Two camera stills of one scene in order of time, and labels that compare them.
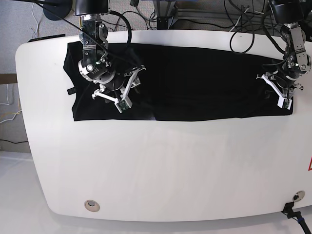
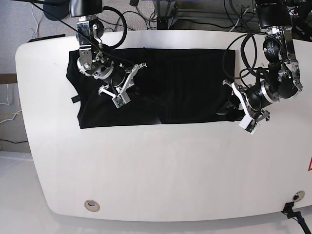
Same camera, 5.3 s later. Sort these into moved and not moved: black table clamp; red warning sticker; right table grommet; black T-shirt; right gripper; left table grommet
Moved: black T-shirt; right gripper
Not moved: left table grommet; right table grommet; black table clamp; red warning sticker
